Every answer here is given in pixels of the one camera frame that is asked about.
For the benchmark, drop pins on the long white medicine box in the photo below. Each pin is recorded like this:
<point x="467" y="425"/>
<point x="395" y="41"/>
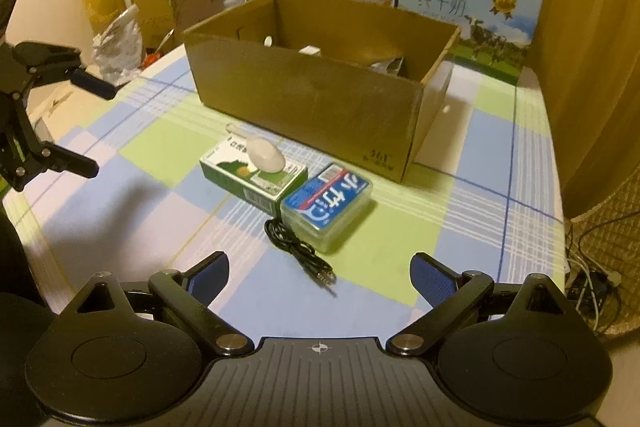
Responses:
<point x="310" y="50"/>

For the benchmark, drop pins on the beige printed side cloth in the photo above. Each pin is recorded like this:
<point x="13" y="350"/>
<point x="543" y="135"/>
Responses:
<point x="58" y="112"/>

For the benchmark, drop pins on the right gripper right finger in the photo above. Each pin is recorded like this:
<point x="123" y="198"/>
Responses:
<point x="454" y="298"/>

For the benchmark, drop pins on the wooden door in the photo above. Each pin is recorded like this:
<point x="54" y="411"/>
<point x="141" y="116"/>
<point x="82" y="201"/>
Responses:
<point x="586" y="56"/>

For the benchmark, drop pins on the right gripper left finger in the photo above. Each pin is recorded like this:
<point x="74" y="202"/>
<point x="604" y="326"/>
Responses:
<point x="185" y="298"/>

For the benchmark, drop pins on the white speckled spoon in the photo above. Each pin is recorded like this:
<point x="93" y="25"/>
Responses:
<point x="262" y="153"/>

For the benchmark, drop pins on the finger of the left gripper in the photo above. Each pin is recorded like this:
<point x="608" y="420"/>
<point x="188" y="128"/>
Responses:
<point x="47" y="63"/>
<point x="33" y="156"/>

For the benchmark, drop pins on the beige quilted chair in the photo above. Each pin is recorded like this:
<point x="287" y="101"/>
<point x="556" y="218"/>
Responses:
<point x="607" y="238"/>

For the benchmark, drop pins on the light blue milk carton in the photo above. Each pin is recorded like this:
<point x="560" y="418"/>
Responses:
<point x="495" y="35"/>

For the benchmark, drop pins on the checked tablecloth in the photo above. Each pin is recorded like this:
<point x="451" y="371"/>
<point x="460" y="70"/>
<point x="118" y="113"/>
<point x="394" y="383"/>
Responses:
<point x="481" y="195"/>

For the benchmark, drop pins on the clear box blue label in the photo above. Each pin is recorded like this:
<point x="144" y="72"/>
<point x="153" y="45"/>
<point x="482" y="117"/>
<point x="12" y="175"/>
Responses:
<point x="326" y="206"/>

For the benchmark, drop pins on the green white spray box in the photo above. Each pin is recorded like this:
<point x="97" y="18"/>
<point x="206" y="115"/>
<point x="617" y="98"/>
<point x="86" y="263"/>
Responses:
<point x="228" y="165"/>

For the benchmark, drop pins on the brown cardboard sorting box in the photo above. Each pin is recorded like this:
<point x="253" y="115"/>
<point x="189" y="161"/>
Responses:
<point x="245" y="63"/>

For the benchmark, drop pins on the crumpled white plastic bag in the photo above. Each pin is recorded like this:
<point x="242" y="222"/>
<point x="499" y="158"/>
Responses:
<point x="118" y="51"/>

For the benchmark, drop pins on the silver foil pouch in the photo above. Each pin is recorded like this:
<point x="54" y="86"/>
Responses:
<point x="393" y="66"/>

